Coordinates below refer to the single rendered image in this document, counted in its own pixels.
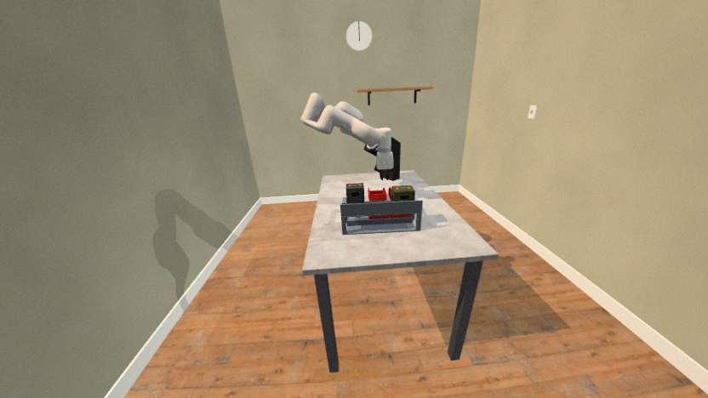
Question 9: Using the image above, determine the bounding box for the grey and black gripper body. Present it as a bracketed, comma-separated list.
[376, 151, 393, 170]

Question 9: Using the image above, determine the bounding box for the dark green case with orange latches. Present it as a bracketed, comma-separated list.
[391, 185, 415, 202]

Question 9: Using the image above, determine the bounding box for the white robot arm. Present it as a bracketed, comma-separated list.
[301, 93, 391, 153]

